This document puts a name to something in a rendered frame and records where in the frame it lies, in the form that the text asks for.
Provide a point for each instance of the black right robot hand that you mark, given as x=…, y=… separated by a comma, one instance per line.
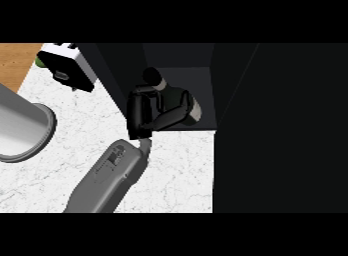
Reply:
x=138, y=113

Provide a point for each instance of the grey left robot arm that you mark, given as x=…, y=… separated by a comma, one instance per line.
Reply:
x=11, y=123

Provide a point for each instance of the dark grey cabinet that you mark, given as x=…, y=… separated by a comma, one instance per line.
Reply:
x=118, y=66

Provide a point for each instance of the white and black appliance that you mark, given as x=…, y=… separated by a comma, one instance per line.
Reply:
x=68, y=68

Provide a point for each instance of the small green object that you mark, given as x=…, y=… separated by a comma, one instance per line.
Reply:
x=38, y=62

